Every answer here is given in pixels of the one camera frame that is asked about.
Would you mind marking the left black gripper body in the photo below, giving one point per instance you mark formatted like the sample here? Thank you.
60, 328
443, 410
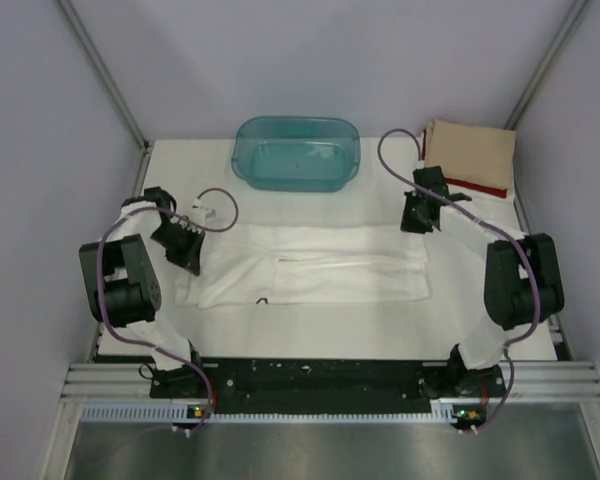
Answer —
179, 242

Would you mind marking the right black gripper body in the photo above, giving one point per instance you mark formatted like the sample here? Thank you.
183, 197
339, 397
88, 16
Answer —
412, 217

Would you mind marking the white t shirt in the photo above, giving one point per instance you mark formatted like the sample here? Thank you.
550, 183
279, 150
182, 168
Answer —
483, 197
307, 265

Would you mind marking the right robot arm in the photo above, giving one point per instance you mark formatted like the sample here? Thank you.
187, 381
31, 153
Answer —
522, 282

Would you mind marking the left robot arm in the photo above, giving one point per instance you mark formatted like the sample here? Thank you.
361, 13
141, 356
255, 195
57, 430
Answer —
124, 293

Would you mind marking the folded white t shirt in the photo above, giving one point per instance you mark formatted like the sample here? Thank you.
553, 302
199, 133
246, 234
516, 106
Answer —
483, 197

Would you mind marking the folded beige t shirt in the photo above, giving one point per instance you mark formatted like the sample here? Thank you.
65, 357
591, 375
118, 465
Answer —
477, 154

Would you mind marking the teal plastic basin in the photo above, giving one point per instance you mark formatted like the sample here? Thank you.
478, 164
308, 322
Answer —
296, 153

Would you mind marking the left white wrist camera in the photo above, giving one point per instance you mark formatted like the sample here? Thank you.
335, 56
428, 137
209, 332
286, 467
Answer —
201, 214

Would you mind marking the right aluminium frame post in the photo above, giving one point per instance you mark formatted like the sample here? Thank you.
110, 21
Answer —
568, 27

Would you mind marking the aluminium frame post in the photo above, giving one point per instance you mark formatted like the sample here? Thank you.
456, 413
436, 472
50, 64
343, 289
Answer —
101, 71
568, 27

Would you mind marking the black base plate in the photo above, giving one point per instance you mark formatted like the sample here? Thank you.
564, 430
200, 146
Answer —
324, 386

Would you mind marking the grey slotted cable duct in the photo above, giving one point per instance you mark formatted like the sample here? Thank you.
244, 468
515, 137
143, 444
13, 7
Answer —
191, 412

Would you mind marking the left aluminium frame post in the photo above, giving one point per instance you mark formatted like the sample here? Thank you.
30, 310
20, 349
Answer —
101, 71

